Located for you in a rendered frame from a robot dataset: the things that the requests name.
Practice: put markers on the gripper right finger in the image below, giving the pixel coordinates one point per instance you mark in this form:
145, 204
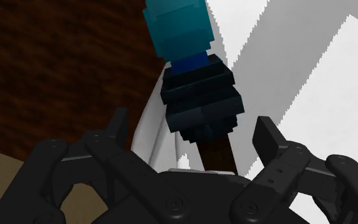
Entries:
285, 169

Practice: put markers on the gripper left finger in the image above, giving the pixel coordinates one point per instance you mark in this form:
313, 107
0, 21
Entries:
135, 172

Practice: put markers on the teal and black bottle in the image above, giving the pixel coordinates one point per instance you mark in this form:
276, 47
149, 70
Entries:
197, 93

